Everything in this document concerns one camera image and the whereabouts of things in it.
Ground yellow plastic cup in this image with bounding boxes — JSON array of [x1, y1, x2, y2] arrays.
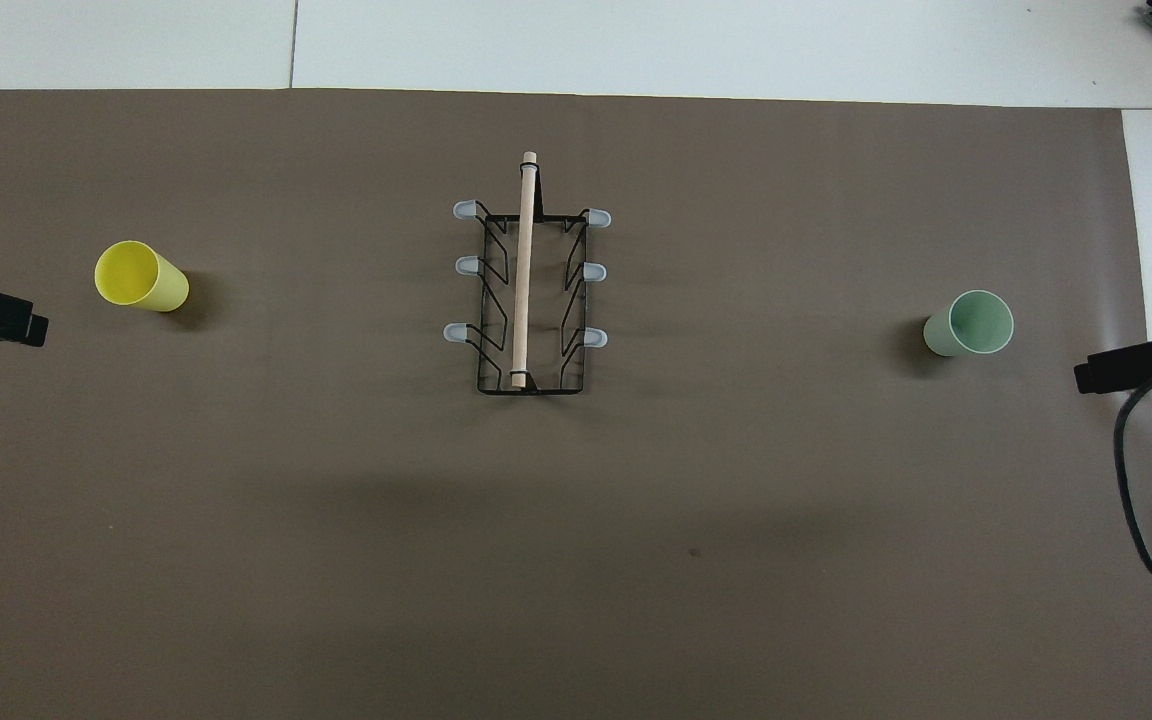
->
[[94, 240, 190, 313]]

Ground pale green plastic cup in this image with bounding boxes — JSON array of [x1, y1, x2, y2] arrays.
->
[[923, 290, 1015, 359]]

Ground brown table mat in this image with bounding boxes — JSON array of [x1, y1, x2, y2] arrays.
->
[[0, 88, 1152, 720]]

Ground black wire cup rack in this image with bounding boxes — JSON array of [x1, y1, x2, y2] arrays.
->
[[443, 150, 613, 397]]

